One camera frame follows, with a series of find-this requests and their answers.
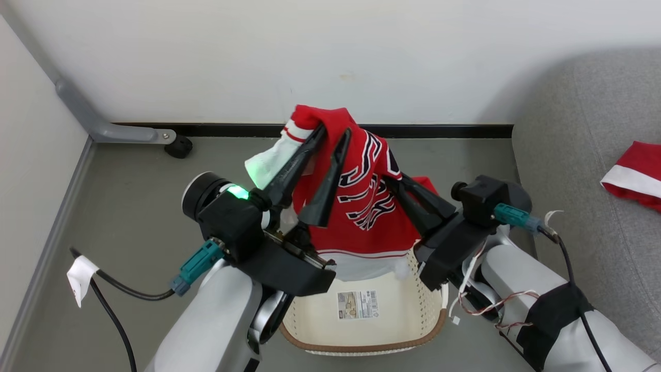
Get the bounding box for black round rubber foot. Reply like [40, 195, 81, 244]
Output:
[165, 135, 194, 159]

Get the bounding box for red white trimmed shorts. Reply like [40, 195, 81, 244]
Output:
[600, 141, 661, 213]

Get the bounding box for grey fabric sofa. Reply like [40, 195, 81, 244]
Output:
[510, 48, 661, 365]

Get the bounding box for teal right camera connector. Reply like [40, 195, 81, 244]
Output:
[493, 202, 544, 234]

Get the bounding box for white barcode sticker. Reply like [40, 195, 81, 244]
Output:
[337, 290, 379, 320]

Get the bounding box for white paper cable tag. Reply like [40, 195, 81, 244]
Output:
[67, 255, 99, 308]

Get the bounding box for black right camera cable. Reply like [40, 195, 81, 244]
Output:
[537, 226, 614, 372]

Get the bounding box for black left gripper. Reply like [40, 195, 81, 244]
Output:
[182, 123, 353, 297]

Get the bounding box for beige plastic laundry basket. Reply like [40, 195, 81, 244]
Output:
[279, 247, 449, 357]

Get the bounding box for grey metal support leg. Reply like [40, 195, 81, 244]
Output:
[55, 77, 177, 145]

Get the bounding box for white wire with connector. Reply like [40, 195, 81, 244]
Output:
[448, 239, 490, 326]

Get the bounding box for black baseboard strip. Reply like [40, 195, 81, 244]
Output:
[110, 122, 515, 139]

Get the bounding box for red number 23 jersey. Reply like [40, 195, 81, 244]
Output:
[244, 105, 439, 283]

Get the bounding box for teal camera connector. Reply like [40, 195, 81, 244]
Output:
[171, 239, 224, 297]
[493, 202, 544, 234]

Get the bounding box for teal left camera connector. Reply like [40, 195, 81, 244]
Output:
[171, 239, 224, 297]

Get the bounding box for red white twisted wires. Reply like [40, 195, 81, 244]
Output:
[457, 289, 541, 337]

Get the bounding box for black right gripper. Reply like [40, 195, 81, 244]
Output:
[381, 173, 497, 291]

